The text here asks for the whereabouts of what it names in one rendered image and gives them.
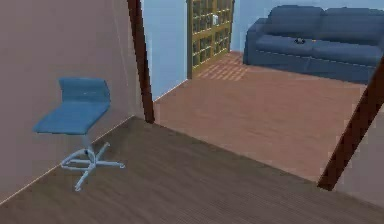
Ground dark blue sofa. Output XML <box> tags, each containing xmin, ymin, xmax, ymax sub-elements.
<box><xmin>242</xmin><ymin>4</ymin><xmax>384</xmax><ymax>85</ymax></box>

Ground wooden bookshelf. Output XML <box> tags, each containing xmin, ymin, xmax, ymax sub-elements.
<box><xmin>186</xmin><ymin>0</ymin><xmax>236</xmax><ymax>80</ymax></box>

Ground blue swivel chair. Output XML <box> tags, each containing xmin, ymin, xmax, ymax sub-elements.
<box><xmin>32</xmin><ymin>77</ymin><xmax>126</xmax><ymax>193</ymax></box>

